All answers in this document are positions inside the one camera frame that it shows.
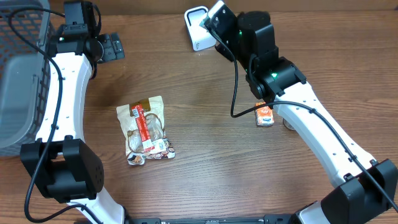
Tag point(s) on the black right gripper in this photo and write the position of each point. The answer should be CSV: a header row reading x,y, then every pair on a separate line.
x,y
226,54

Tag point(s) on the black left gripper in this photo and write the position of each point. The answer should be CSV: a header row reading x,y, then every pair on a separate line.
x,y
111,47

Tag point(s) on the brown clear snack bag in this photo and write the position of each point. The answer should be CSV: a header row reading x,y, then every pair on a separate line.
x,y
154,114

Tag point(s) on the orange small carton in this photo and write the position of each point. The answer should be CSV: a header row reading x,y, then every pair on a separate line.
x,y
264,116

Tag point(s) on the red snack stick packet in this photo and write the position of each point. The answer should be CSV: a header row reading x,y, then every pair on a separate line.
x,y
138,114

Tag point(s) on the green lid jar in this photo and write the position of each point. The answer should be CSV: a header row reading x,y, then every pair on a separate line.
x,y
288,125

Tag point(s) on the teal snack packet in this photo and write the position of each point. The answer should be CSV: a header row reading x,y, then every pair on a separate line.
x,y
204,22

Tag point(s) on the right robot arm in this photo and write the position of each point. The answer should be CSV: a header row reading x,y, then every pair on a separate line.
x,y
363,187

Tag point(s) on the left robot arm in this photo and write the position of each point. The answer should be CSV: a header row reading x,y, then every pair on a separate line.
x,y
60,163

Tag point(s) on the white barcode scanner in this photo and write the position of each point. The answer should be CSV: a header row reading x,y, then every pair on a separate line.
x,y
201,39

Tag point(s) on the grey plastic mesh basket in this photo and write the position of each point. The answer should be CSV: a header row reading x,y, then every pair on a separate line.
x,y
25,74

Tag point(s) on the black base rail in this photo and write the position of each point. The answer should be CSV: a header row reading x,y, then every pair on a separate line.
x,y
266,219

